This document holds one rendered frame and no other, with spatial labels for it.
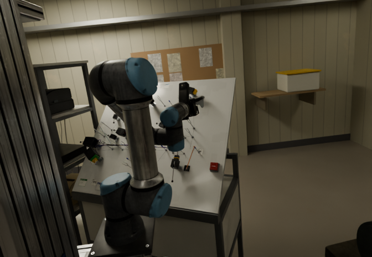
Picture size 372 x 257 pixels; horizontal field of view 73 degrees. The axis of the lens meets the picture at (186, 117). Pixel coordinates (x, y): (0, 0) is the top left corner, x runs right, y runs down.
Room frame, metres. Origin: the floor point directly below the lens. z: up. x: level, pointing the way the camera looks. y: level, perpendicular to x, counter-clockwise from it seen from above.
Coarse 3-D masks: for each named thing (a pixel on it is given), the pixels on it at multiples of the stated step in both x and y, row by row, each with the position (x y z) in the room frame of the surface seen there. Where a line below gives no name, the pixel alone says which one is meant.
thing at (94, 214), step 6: (84, 204) 1.78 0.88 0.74; (90, 204) 1.75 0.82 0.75; (96, 204) 1.73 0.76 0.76; (84, 210) 1.79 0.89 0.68; (90, 210) 1.76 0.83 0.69; (96, 210) 1.73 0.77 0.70; (102, 210) 1.71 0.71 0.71; (90, 216) 1.77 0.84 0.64; (96, 216) 1.74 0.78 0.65; (102, 216) 1.71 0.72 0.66; (90, 222) 1.77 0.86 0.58; (96, 222) 1.74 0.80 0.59; (90, 228) 1.78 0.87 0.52; (96, 228) 1.75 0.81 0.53; (90, 234) 1.78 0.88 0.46; (96, 234) 1.76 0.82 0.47
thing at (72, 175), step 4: (68, 176) 2.11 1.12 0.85; (72, 176) 2.10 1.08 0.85; (76, 176) 2.09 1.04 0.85; (68, 180) 2.02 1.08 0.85; (72, 180) 2.01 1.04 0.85; (68, 184) 1.95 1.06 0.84; (72, 184) 1.94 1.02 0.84; (72, 188) 1.92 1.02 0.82; (72, 200) 1.90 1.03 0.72; (76, 200) 1.94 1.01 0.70
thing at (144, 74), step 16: (112, 64) 0.77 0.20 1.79; (128, 64) 0.74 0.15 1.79; (144, 64) 0.76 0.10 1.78; (112, 80) 0.74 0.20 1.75; (128, 80) 0.72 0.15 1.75; (144, 80) 0.73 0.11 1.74; (112, 96) 0.80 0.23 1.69; (128, 96) 0.73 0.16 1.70; (144, 96) 0.75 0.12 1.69; (128, 112) 0.75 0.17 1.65; (144, 112) 0.76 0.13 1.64; (128, 128) 0.75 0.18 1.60; (144, 128) 0.75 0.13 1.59; (128, 144) 0.76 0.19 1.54; (144, 144) 0.75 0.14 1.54; (144, 160) 0.75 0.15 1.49; (144, 176) 0.74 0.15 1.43; (160, 176) 0.78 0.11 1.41; (128, 192) 0.77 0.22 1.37; (144, 192) 0.73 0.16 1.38; (160, 192) 0.74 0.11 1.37; (128, 208) 0.76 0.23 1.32; (144, 208) 0.73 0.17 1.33; (160, 208) 0.72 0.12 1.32
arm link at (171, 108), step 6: (168, 108) 1.00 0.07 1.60; (174, 108) 1.01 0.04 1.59; (180, 108) 1.04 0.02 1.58; (162, 114) 0.99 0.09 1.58; (168, 114) 0.98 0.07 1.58; (174, 114) 0.98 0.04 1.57; (180, 114) 1.02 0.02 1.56; (162, 120) 0.99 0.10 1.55; (168, 120) 0.98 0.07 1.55; (174, 120) 0.97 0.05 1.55; (180, 120) 1.01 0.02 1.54; (168, 126) 0.98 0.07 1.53; (174, 126) 0.99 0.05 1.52
